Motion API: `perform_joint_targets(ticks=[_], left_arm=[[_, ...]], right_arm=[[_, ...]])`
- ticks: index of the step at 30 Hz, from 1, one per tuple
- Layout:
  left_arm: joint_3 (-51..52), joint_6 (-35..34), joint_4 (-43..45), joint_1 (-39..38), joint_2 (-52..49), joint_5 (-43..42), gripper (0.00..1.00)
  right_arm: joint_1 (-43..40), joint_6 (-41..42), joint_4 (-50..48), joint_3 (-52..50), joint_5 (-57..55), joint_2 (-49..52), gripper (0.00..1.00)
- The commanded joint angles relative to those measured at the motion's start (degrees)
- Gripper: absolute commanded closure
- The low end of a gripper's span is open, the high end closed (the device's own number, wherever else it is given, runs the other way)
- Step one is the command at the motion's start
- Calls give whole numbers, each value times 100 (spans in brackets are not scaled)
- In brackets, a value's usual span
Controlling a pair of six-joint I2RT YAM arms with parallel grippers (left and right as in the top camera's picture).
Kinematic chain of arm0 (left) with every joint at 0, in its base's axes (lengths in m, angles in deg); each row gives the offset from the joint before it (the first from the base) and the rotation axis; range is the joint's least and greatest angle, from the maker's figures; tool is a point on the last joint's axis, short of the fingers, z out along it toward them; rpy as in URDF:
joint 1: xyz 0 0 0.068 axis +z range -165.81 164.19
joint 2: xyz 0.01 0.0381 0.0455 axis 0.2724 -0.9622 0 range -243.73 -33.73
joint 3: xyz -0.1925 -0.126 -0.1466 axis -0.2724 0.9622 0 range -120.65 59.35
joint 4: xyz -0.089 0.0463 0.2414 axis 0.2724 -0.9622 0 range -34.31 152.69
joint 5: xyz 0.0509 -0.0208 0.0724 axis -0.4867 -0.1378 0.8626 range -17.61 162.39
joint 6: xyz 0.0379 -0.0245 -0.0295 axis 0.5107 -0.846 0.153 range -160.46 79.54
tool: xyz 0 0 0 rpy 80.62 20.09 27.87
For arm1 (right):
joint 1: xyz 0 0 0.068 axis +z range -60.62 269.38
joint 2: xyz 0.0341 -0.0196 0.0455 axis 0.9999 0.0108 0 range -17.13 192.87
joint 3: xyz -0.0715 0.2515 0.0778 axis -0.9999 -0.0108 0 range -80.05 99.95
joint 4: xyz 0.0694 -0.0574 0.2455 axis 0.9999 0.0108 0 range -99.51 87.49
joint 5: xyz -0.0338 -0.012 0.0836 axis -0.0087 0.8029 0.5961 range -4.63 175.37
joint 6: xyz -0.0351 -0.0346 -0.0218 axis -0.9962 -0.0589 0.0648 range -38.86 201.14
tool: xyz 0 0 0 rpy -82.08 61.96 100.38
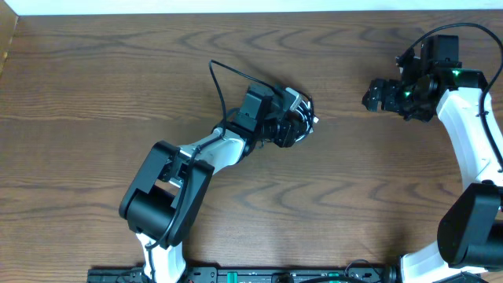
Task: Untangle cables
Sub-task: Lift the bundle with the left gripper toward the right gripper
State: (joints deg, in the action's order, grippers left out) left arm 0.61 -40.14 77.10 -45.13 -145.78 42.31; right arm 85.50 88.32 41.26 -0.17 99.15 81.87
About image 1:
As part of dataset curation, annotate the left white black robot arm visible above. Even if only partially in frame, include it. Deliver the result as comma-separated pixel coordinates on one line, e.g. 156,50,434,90
119,84,317,282

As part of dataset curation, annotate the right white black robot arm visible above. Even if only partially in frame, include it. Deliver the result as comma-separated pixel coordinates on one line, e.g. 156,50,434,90
362,35,502,282

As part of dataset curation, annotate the black usb cable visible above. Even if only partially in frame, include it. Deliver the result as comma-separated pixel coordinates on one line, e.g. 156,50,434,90
294,90,315,137

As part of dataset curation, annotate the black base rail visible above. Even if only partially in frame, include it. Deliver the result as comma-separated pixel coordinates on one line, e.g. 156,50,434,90
86,266,402,283

